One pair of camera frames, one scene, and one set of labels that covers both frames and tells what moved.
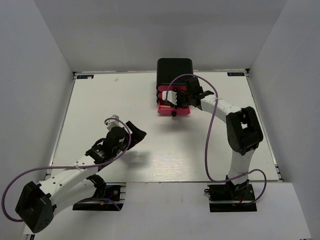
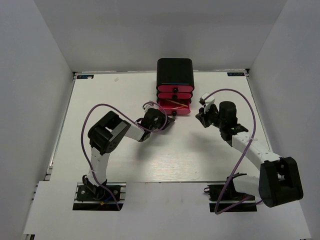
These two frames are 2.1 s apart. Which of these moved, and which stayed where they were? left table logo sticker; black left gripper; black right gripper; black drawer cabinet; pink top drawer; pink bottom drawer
Moved: black left gripper; black right gripper
Stayed: left table logo sticker; black drawer cabinet; pink top drawer; pink bottom drawer
